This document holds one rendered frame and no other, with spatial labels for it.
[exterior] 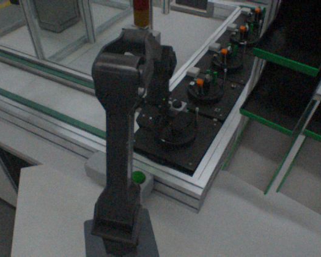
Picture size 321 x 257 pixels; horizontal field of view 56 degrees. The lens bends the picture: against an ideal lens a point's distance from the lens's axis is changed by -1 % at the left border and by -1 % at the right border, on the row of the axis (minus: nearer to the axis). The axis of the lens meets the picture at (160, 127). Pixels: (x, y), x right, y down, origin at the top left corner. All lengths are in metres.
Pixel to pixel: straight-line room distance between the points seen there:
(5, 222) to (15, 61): 1.02
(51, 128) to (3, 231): 1.12
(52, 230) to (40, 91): 0.63
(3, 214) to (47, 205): 1.16
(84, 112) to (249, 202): 0.68
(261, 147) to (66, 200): 0.61
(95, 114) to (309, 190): 0.77
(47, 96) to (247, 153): 0.84
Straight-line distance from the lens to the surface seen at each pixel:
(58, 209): 1.00
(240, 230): 0.94
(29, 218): 1.01
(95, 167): 0.94
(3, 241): 2.07
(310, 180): 0.88
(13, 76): 1.52
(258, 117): 0.73
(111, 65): 0.45
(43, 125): 1.12
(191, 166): 0.91
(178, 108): 0.92
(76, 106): 1.24
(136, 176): 0.88
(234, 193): 1.01
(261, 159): 0.87
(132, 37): 0.52
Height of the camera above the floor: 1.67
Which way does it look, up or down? 43 degrees down
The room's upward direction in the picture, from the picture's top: straight up
